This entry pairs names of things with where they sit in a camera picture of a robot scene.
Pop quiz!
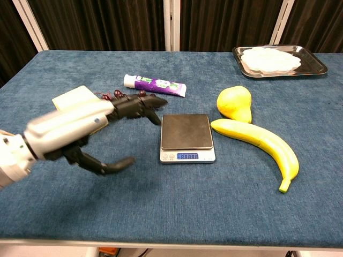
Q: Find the left black-fingered white robot hand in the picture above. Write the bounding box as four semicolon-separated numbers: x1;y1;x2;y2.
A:
23;94;169;177

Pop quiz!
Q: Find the yellow cube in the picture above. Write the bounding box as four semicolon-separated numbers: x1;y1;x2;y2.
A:
51;85;109;136

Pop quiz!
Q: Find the white kitchen scale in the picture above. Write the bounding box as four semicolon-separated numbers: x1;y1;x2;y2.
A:
160;114;217;164

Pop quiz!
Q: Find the dark red grape bunch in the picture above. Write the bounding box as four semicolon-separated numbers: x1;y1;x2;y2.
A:
94;90;147;102

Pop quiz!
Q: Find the purple white toothpaste tube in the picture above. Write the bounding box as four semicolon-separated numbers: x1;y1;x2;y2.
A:
123;74;187;98

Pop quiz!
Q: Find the dark pleated curtain panel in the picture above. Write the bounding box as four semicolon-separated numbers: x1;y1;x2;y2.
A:
26;0;166;51
179;0;285;51
0;0;38;87
280;0;343;54

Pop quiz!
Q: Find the orange object under table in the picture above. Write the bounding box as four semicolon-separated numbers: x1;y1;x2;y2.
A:
98;247;120;257

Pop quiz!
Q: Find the blue felt table mat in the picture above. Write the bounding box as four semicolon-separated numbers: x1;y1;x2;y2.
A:
0;50;343;248

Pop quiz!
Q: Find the yellow pear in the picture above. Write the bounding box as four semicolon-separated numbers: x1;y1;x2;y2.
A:
217;85;253;124

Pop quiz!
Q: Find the yellow banana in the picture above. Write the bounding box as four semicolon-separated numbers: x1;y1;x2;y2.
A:
210;118;300;193

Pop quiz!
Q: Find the white flower-shaped plate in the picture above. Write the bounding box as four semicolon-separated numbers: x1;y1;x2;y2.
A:
240;47;301;73

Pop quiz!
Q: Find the rectangular steel tray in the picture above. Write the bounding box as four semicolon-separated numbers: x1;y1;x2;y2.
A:
232;44;329;79

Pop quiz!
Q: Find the white metal frame post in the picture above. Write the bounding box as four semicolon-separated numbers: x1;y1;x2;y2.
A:
12;0;49;52
163;0;181;51
269;0;295;46

